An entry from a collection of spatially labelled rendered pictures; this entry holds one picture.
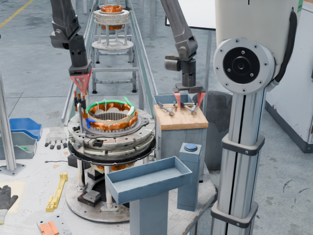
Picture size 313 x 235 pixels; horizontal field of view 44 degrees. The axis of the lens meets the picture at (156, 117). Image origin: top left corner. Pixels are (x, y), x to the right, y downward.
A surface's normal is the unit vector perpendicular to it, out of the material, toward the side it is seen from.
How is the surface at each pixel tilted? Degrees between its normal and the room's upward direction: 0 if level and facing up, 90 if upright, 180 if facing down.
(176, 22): 93
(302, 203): 0
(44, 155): 0
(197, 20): 83
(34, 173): 0
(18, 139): 88
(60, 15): 111
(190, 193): 90
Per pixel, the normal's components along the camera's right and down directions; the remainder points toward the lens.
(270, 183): 0.02, -0.90
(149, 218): 0.45, 0.39
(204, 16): -0.36, 0.28
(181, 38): -0.48, 0.46
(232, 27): -0.49, 0.63
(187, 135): 0.14, 0.42
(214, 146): -0.07, 0.47
